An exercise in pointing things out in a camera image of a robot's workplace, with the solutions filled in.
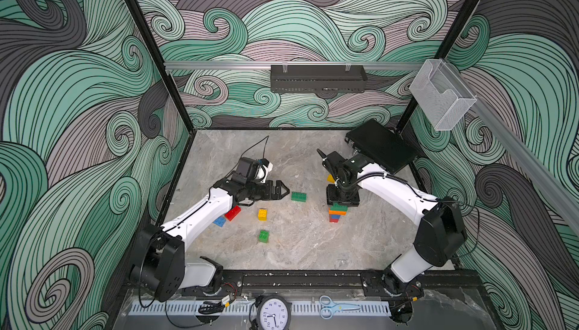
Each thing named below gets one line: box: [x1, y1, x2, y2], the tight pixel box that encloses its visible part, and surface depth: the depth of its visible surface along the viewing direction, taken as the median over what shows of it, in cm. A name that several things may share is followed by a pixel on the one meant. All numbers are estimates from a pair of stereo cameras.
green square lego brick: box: [258, 229, 270, 244], surface depth 83 cm
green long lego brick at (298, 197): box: [291, 191, 307, 203], surface depth 96 cm
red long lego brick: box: [224, 204, 243, 222], surface depth 90 cm
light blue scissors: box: [318, 294, 362, 320], surface depth 71 cm
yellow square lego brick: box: [257, 207, 268, 222], surface depth 88 cm
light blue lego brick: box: [212, 216, 227, 228], surface depth 88 cm
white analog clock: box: [256, 294, 292, 330], surface depth 67 cm
